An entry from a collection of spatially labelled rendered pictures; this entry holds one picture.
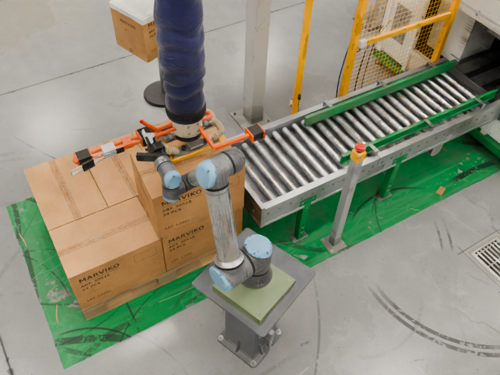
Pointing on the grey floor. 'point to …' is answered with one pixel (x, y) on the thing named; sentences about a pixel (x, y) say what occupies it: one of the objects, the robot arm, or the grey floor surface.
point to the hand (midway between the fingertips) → (143, 139)
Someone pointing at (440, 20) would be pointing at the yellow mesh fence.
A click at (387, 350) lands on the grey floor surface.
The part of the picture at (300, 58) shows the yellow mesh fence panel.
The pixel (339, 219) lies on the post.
